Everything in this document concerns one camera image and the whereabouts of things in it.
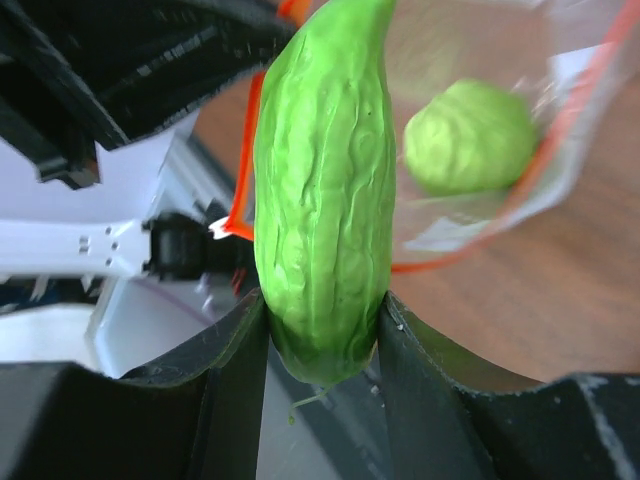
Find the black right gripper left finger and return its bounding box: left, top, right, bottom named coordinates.
left=1, top=290, right=269, bottom=479

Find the light green chayote squash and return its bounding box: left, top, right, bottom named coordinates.
left=254, top=1, right=396, bottom=387

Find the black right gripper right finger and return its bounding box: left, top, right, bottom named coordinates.
left=378, top=294, right=639, bottom=479

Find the green cabbage toy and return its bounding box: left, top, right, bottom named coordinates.
left=403, top=79, right=538, bottom=196

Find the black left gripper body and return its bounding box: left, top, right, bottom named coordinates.
left=1, top=0, right=300, bottom=190

